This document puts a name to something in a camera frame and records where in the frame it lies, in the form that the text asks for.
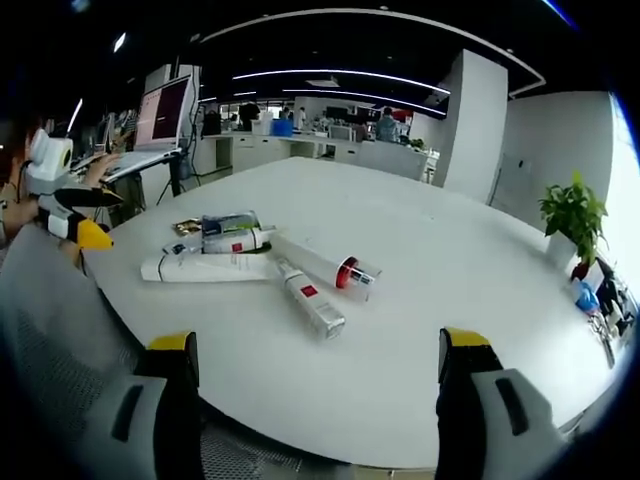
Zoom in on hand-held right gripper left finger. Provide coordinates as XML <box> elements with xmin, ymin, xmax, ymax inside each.
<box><xmin>74</xmin><ymin>330</ymin><xmax>204</xmax><ymax>480</ymax></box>

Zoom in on white skincare bottle red label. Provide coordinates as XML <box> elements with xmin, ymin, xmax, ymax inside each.
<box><xmin>201</xmin><ymin>224</ymin><xmax>279</xmax><ymax>256</ymax></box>

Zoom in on person's left hand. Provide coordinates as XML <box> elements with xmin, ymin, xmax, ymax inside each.
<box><xmin>3</xmin><ymin>196</ymin><xmax>42</xmax><ymax>237</ymax></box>

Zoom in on clear skincare bottle red label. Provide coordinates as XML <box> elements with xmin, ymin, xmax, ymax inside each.
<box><xmin>272</xmin><ymin>257</ymin><xmax>347</xmax><ymax>342</ymax></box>

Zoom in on person's head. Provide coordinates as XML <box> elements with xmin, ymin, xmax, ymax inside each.
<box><xmin>0</xmin><ymin>117</ymin><xmax>33</xmax><ymax>201</ymax></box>

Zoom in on gold skincare packet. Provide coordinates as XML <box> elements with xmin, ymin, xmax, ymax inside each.
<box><xmin>171</xmin><ymin>218</ymin><xmax>204</xmax><ymax>237</ymax></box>

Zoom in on metal scissors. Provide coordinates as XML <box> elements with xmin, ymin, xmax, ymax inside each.
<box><xmin>588</xmin><ymin>313</ymin><xmax>617</xmax><ymax>370</ymax></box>

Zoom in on grey mesh chair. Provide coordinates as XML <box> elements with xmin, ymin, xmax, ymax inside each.
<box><xmin>0</xmin><ymin>219</ymin><xmax>354</xmax><ymax>480</ymax></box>

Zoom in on open white laptop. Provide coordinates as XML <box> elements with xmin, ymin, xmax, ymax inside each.
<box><xmin>97</xmin><ymin>74</ymin><xmax>195</xmax><ymax>177</ymax></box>

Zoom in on blue plastic bag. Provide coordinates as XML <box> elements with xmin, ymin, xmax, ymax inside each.
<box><xmin>571</xmin><ymin>278</ymin><xmax>600</xmax><ymax>312</ymax></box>

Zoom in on black bag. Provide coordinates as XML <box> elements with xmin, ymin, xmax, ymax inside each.
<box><xmin>593</xmin><ymin>256</ymin><xmax>640</xmax><ymax>337</ymax></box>

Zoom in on black laptop stand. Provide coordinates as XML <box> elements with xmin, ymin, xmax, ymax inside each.
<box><xmin>112</xmin><ymin>149</ymin><xmax>187</xmax><ymax>221</ymax></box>

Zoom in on long white skincare bottle red ring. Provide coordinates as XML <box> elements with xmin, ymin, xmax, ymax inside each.
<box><xmin>268</xmin><ymin>231</ymin><xmax>384</xmax><ymax>304</ymax></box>

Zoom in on white board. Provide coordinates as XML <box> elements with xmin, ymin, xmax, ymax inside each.
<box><xmin>491</xmin><ymin>151</ymin><xmax>532</xmax><ymax>211</ymax></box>

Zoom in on green potted plant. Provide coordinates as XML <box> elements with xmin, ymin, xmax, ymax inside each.
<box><xmin>538</xmin><ymin>169</ymin><xmax>610</xmax><ymax>282</ymax></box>

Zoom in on white skincare tube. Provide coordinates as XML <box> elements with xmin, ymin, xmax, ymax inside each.
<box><xmin>139</xmin><ymin>251</ymin><xmax>272</xmax><ymax>285</ymax></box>

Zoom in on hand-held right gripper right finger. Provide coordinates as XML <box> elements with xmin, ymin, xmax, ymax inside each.
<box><xmin>434</xmin><ymin>326</ymin><xmax>572</xmax><ymax>480</ymax></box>

